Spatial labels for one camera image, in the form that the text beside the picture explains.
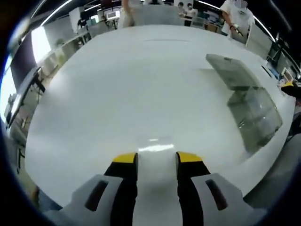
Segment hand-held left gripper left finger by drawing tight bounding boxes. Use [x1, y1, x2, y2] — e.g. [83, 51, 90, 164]
[61, 152, 139, 226]

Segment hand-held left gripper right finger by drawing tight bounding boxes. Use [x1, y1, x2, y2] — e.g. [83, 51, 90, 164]
[175, 152, 247, 226]

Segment clear grey guide fixture box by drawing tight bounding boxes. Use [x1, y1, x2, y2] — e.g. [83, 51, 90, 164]
[206, 53, 284, 155]

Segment small white monitor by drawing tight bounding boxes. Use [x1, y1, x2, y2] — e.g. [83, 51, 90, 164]
[281, 67, 294, 82]

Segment person in blue shirt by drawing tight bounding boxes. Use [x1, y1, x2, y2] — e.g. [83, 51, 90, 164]
[30, 186, 63, 211]

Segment white partition panel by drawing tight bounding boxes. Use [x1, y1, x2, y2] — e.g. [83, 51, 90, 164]
[130, 5, 184, 26]
[246, 23, 271, 57]

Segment black desk frame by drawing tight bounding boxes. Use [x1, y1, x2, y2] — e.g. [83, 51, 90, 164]
[7, 67, 46, 125]

